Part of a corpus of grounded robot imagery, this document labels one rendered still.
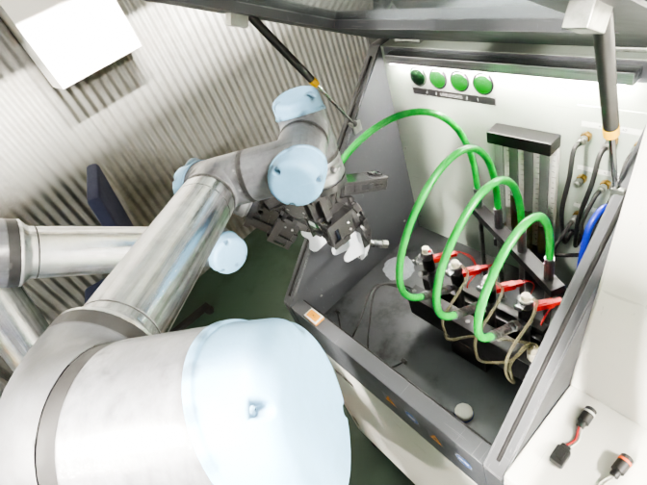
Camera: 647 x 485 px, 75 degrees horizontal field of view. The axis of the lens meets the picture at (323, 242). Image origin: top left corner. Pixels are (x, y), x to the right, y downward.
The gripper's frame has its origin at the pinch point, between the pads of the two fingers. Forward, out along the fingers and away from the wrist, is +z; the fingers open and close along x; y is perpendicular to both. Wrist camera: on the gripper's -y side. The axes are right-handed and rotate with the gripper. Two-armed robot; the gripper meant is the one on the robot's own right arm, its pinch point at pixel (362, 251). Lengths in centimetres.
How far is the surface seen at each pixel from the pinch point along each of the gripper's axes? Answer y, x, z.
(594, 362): -13.0, 39.5, 18.0
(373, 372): 10.5, 3.8, 29.0
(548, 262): -22.1, 26.0, 8.4
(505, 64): -40.0, 7.1, -20.0
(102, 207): 32, -147, 22
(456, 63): -40.0, -4.2, -19.6
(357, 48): -193, -220, 56
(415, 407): 10.6, 16.5, 29.0
